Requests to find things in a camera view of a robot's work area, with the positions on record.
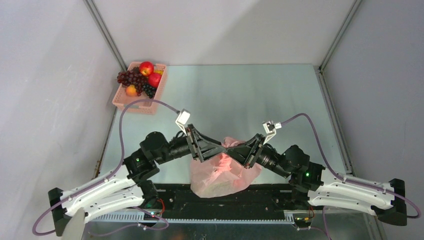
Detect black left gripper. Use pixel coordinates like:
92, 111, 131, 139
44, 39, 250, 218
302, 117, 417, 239
155, 123, 226, 165

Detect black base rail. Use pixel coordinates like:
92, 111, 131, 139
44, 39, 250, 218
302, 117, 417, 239
140, 183, 321, 221

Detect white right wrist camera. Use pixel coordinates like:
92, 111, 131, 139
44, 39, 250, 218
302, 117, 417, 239
262, 120, 282, 145

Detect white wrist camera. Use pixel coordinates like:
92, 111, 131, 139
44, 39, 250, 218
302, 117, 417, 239
262, 120, 282, 145
175, 108, 191, 135

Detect pink plastic perforated basket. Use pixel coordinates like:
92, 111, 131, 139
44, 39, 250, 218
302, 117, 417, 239
112, 62, 168, 115

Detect yellow fake fruit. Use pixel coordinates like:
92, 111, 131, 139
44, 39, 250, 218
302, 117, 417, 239
154, 69, 164, 76

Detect black fake grape bunch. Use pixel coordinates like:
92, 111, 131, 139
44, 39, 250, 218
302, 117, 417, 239
142, 84, 157, 99

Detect pink printed plastic bag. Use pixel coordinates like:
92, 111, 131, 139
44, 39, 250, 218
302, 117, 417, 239
190, 153, 262, 198

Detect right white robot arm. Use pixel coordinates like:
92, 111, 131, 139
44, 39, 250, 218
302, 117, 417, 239
225, 134, 407, 226

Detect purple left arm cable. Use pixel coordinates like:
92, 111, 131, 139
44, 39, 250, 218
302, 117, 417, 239
32, 98, 181, 237

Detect red apple at basket back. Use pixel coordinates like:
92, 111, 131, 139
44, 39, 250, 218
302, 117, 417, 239
138, 61, 155, 77

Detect red fake apple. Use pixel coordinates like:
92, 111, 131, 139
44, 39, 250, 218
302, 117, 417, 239
148, 72, 162, 88

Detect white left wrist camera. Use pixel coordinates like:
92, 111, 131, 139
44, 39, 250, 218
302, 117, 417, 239
175, 108, 191, 135

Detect orange fake peach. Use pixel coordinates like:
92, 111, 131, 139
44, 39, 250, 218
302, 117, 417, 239
125, 84, 138, 97

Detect dark purple fake grapes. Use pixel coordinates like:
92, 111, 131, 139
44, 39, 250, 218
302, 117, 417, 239
116, 67, 148, 97

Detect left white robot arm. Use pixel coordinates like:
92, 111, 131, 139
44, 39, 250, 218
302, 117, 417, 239
48, 124, 227, 237

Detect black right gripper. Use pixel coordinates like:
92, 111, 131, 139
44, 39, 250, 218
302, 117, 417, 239
223, 133, 291, 179

